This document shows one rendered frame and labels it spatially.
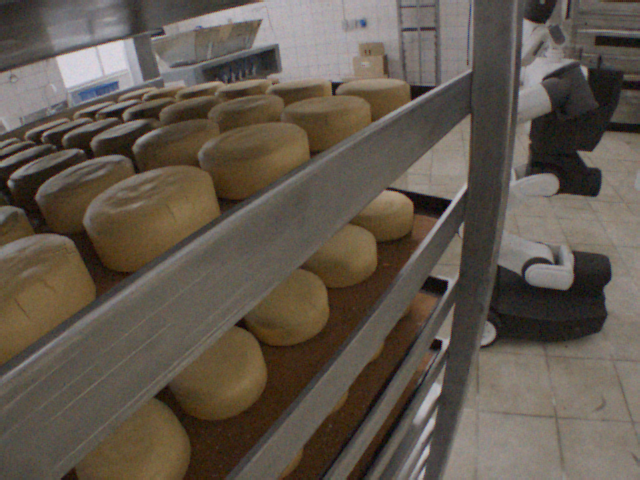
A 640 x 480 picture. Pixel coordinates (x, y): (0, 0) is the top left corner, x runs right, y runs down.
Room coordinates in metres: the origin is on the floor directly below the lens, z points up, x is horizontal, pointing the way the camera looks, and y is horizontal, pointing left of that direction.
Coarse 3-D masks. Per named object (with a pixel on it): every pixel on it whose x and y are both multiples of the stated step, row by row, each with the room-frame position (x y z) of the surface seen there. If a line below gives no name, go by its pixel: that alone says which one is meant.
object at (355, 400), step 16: (416, 304) 0.25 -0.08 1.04; (432, 304) 0.25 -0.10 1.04; (400, 320) 0.24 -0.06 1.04; (416, 320) 0.23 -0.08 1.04; (400, 336) 0.22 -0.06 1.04; (384, 352) 0.20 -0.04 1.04; (400, 352) 0.20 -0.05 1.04; (368, 368) 0.19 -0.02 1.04; (384, 368) 0.19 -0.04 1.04; (352, 384) 0.18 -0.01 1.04; (368, 384) 0.17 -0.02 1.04; (352, 400) 0.16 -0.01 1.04; (368, 400) 0.16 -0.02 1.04; (336, 416) 0.15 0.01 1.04; (352, 416) 0.15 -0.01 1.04; (320, 432) 0.14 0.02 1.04; (336, 432) 0.14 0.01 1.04; (304, 448) 0.13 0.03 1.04; (320, 448) 0.13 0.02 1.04; (336, 448) 0.12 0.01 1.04; (304, 464) 0.12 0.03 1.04; (320, 464) 0.11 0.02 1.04
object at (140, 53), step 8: (128, 40) 0.53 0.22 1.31; (136, 40) 0.52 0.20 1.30; (144, 40) 0.53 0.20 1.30; (128, 48) 0.53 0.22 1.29; (136, 48) 0.52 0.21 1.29; (144, 48) 0.53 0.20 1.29; (152, 48) 0.54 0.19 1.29; (128, 56) 0.53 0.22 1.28; (136, 56) 0.52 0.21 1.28; (144, 56) 0.53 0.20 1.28; (152, 56) 0.54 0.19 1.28; (136, 64) 0.52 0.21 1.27; (144, 64) 0.53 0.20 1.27; (152, 64) 0.54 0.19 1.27; (136, 72) 0.53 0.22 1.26; (144, 72) 0.52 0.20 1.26; (152, 72) 0.53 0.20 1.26; (136, 80) 0.53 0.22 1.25; (144, 80) 0.52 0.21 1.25
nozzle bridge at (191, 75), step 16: (256, 48) 1.95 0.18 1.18; (272, 48) 2.07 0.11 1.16; (192, 64) 1.66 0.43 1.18; (208, 64) 1.58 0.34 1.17; (224, 64) 1.82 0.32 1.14; (240, 64) 1.94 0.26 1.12; (256, 64) 2.07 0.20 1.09; (272, 64) 2.11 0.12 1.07; (176, 80) 1.53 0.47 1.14; (192, 80) 1.50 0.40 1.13; (208, 80) 1.69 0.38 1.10; (240, 80) 1.86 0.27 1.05
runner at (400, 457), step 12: (432, 396) 0.27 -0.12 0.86; (420, 408) 0.25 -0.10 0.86; (432, 408) 0.24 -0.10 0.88; (420, 420) 0.24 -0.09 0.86; (408, 432) 0.22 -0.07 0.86; (420, 432) 0.21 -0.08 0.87; (408, 444) 0.21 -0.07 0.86; (396, 456) 0.19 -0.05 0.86; (408, 456) 0.19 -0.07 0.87; (396, 468) 0.17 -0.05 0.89
